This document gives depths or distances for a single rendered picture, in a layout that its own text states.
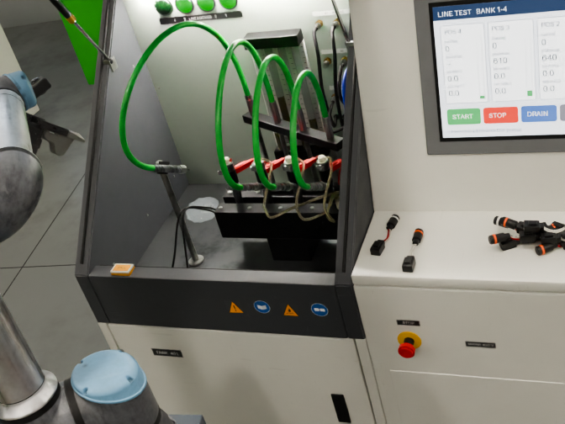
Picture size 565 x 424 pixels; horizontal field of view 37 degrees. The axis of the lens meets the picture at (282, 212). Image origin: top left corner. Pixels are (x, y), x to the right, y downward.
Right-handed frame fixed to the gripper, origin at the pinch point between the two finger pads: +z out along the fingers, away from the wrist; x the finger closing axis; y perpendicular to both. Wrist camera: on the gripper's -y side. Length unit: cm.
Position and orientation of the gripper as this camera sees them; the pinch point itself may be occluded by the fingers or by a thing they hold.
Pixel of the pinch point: (79, 135)
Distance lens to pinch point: 188.3
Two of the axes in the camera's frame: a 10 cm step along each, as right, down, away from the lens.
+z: 8.0, 2.8, 5.3
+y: -3.3, 9.4, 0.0
